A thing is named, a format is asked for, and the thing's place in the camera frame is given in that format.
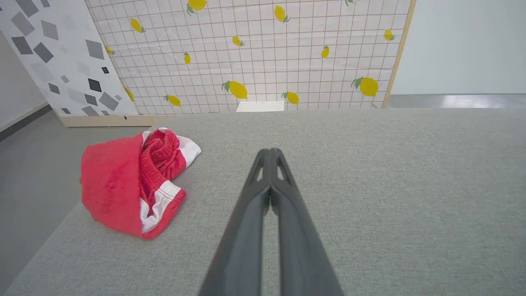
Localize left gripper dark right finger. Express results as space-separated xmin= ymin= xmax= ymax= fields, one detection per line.
xmin=270 ymin=148 xmax=344 ymax=296

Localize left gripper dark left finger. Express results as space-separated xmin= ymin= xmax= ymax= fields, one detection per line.
xmin=199 ymin=148 xmax=272 ymax=296

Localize red shorts with white stripes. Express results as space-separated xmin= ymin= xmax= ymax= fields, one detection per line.
xmin=79 ymin=127 xmax=202 ymax=240

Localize grey fabric sofa seat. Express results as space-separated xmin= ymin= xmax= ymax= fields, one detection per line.
xmin=0 ymin=108 xmax=526 ymax=296

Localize small white box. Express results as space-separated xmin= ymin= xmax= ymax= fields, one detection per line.
xmin=236 ymin=101 xmax=285 ymax=113

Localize light wooden base board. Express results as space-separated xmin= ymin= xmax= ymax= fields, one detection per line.
xmin=60 ymin=115 xmax=167 ymax=127

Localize lemon print grid panel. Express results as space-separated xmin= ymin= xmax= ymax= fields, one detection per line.
xmin=85 ymin=0 xmax=417 ymax=116

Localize white panel with grey shapes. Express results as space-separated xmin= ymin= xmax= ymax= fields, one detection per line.
xmin=0 ymin=0 xmax=138 ymax=118

